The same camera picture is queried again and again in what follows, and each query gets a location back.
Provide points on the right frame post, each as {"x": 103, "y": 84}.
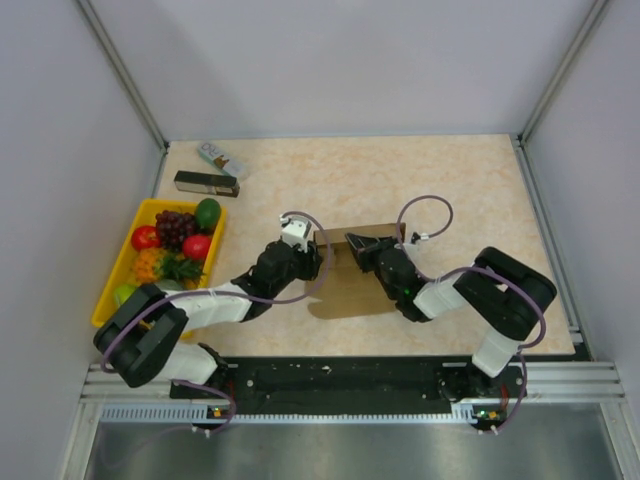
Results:
{"x": 588, "y": 27}

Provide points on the aluminium frame rail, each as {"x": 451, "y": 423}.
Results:
{"x": 552, "y": 382}

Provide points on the purple toy grapes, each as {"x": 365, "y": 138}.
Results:
{"x": 173, "y": 228}

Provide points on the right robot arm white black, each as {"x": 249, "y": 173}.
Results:
{"x": 510, "y": 296}

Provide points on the frame post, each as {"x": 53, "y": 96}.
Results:
{"x": 122, "y": 75}
{"x": 588, "y": 27}

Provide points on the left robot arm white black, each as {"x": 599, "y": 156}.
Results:
{"x": 141, "y": 342}

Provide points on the red toy tomato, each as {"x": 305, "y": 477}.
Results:
{"x": 196, "y": 247}

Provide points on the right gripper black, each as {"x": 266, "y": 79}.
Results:
{"x": 366, "y": 247}

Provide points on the teal white snack box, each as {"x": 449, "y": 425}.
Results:
{"x": 222, "y": 161}

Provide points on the green toy pear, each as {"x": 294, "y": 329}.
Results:
{"x": 122, "y": 293}

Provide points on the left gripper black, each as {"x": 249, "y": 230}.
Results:
{"x": 310, "y": 261}

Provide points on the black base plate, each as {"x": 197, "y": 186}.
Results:
{"x": 351, "y": 385}

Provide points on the grey cable duct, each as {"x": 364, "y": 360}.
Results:
{"x": 204, "y": 413}

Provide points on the orange toy pineapple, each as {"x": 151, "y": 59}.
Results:
{"x": 156, "y": 264}

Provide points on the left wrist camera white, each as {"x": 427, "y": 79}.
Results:
{"x": 295, "y": 230}

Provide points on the green toy lime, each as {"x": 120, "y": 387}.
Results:
{"x": 207, "y": 213}

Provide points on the red toy apple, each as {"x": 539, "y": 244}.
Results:
{"x": 145, "y": 237}

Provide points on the brown cardboard paper box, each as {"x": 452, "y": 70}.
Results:
{"x": 346, "y": 291}

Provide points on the left frame post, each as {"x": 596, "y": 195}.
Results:
{"x": 122, "y": 75}

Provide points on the black rectangular box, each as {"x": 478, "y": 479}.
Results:
{"x": 206, "y": 183}

